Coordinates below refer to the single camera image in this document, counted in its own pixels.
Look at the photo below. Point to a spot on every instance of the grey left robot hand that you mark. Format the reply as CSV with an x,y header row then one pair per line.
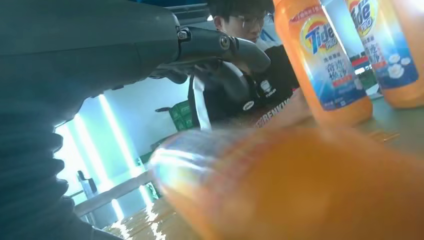
x,y
82,43

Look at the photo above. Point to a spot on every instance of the orange detergent bottle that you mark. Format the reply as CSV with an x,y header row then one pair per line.
x,y
397,89
298,185
331,66

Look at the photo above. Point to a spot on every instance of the green crate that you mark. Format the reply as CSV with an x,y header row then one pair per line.
x,y
181,114

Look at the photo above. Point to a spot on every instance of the person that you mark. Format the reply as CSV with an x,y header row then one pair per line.
x,y
278,76

